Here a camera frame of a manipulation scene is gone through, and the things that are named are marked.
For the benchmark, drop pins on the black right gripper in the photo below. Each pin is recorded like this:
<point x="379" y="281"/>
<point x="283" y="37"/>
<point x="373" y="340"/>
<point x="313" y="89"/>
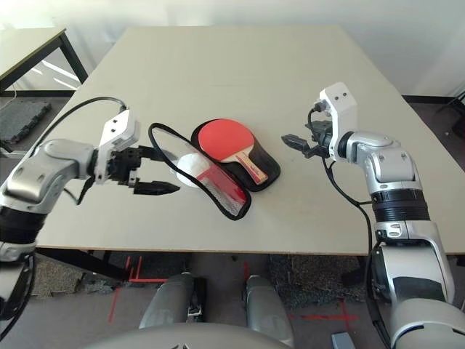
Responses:
<point x="319" y="145"/>

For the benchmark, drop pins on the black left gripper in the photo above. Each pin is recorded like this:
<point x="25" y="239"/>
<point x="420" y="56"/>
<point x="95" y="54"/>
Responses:
<point x="123" y="165"/>

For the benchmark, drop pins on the grey plush zipper charm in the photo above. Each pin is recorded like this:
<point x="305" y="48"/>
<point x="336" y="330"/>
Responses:
<point x="189" y="164"/>

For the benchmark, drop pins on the red black paddle case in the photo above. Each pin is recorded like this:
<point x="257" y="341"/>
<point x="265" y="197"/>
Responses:
<point x="269" y="160"/>

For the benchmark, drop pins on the red ping-pong paddle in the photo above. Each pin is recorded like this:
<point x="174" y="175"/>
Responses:
<point x="221" y="138"/>

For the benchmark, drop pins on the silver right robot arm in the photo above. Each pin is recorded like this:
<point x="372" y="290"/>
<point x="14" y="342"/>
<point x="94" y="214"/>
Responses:
<point x="392" y="163"/>

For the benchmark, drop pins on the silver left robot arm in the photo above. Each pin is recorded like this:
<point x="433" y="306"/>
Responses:
<point x="36" y="174"/>

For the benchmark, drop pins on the grey left robot leg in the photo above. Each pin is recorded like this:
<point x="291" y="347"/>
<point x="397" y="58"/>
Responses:
<point x="170" y="301"/>

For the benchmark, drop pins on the grey robot leg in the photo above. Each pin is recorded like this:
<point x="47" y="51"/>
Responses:
<point x="265" y="309"/>
<point x="170" y="301"/>

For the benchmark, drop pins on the brown speckled floor mat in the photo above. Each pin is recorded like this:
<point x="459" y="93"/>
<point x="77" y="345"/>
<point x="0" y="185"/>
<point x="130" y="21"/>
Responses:
<point x="58" y="276"/>

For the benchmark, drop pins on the silver metal floor bar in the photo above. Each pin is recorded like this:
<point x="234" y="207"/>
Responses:
<point x="11" y="149"/>

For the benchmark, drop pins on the dark grey foam floor mat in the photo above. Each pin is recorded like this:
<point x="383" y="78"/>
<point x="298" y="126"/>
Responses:
<point x="18" y="120"/>

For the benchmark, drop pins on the dark speckled floor mat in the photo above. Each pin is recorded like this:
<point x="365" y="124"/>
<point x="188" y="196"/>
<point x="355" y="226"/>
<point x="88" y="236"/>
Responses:
<point x="312" y="280"/>

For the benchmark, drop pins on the grey robot torso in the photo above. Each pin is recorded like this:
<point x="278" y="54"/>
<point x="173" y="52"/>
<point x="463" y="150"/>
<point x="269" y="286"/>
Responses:
<point x="181" y="338"/>

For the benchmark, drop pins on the grey right robot leg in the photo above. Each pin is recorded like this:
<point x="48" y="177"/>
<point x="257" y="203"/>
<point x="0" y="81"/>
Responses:
<point x="265" y="309"/>

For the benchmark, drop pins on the small grey box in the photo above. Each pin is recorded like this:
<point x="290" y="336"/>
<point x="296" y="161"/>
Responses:
<point x="342" y="341"/>

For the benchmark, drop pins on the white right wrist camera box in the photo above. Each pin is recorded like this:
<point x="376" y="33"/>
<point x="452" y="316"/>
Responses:
<point x="339" y="102"/>

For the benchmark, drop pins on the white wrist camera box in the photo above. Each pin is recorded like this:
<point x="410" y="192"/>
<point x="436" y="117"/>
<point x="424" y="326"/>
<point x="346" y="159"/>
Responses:
<point x="339" y="102"/>
<point x="120" y="127"/>

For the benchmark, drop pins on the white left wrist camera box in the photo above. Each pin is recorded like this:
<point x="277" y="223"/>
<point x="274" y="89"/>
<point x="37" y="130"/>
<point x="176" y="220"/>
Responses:
<point x="120" y="127"/>

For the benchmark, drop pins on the black table frame beam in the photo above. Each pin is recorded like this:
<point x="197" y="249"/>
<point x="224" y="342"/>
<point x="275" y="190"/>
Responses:
<point x="83" y="263"/>

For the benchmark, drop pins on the beige side table black frame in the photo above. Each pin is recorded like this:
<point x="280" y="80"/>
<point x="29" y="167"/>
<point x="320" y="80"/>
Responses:
<point x="22" y="47"/>

